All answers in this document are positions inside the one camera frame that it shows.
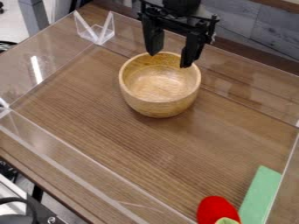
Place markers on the red plush strawberry green leaves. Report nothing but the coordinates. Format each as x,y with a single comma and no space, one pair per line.
216,211

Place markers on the green rectangular block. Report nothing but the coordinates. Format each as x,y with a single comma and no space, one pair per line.
260,196

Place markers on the light wooden bowl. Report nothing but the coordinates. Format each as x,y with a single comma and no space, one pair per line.
158,88

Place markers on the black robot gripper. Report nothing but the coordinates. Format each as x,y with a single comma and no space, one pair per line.
179,16

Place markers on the black device bottom left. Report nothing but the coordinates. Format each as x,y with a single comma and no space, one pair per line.
25,211

